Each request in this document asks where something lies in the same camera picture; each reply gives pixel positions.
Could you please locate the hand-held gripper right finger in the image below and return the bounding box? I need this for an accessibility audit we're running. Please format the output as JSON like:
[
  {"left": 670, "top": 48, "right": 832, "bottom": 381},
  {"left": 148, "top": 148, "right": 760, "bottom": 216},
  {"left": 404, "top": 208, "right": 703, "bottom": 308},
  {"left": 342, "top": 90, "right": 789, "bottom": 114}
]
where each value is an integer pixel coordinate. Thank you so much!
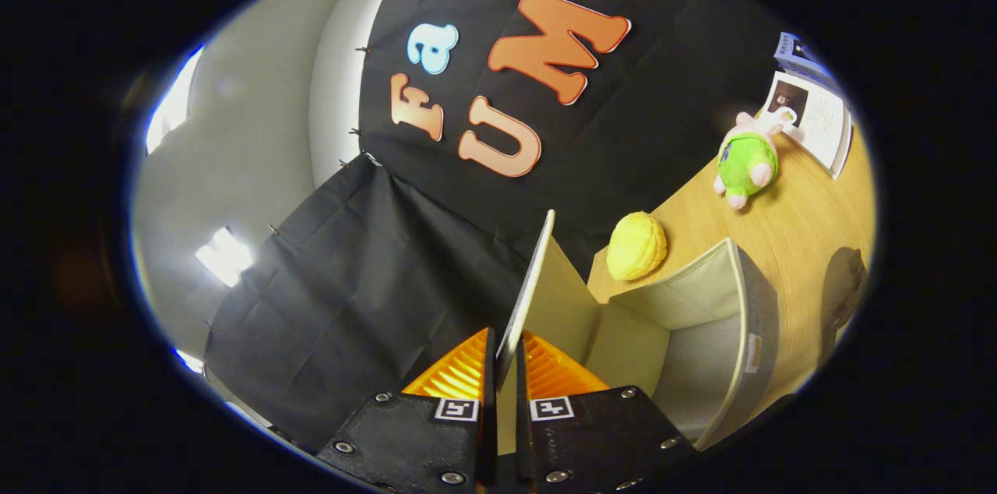
[{"left": 514, "top": 330, "right": 698, "bottom": 494}]

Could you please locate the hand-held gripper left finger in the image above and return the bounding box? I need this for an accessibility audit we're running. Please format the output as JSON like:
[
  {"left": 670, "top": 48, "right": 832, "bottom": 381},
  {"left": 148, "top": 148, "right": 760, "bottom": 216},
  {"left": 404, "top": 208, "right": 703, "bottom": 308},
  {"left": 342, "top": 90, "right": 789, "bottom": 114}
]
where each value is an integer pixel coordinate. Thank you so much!
[{"left": 315, "top": 326, "right": 497, "bottom": 494}]

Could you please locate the beige and grey storage box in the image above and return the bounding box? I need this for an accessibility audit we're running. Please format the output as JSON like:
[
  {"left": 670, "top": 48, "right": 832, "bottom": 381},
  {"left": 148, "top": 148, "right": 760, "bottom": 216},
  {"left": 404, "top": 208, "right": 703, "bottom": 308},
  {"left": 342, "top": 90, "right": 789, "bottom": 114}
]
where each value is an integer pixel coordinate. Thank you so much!
[{"left": 495, "top": 210, "right": 780, "bottom": 456}]

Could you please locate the brown fuzzy slipper shoe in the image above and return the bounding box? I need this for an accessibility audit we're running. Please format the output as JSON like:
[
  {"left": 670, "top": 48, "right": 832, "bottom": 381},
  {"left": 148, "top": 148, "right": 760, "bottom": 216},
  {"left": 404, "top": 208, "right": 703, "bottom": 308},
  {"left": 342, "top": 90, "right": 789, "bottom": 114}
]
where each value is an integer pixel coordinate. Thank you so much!
[{"left": 822, "top": 247, "right": 868, "bottom": 347}]

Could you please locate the yellow plush ball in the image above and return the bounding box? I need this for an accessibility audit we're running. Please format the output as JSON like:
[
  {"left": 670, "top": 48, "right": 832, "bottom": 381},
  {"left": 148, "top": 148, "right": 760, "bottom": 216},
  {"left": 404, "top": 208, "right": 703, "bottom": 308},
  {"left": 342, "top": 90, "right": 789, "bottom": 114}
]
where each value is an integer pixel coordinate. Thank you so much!
[{"left": 606, "top": 211, "right": 668, "bottom": 281}]

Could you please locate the green and pink plush toy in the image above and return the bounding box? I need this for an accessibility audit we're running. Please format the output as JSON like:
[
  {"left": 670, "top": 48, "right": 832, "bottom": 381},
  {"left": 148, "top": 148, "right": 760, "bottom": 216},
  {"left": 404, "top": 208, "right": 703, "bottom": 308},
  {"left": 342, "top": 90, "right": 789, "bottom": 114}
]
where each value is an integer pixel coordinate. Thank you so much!
[{"left": 713, "top": 106, "right": 797, "bottom": 210}]

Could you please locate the white cover book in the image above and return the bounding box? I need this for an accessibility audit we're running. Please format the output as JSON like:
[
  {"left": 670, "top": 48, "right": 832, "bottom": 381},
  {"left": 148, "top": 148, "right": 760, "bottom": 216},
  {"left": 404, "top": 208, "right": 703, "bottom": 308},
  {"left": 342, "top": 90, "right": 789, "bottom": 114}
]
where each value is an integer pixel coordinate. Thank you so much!
[{"left": 762, "top": 70, "right": 854, "bottom": 180}]

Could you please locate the blue cover book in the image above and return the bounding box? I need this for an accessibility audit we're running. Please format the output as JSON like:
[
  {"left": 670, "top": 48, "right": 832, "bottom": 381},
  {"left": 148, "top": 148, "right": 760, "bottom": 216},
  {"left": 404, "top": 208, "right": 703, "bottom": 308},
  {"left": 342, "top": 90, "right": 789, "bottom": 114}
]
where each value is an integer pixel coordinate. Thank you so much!
[{"left": 773, "top": 32, "right": 842, "bottom": 94}]

